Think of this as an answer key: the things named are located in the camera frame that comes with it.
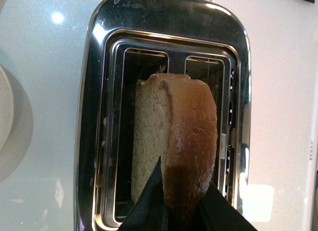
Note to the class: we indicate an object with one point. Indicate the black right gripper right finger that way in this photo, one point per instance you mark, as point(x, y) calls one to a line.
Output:
point(215, 213)

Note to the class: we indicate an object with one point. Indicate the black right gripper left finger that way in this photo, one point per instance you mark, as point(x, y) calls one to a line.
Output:
point(150, 212)

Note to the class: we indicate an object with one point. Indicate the white chrome toaster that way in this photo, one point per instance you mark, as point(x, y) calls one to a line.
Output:
point(130, 40)

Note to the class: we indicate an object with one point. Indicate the slice of bread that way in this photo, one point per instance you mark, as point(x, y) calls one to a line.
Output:
point(176, 122)

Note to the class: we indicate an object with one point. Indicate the beige round plate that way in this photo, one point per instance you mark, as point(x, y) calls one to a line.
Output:
point(6, 107)

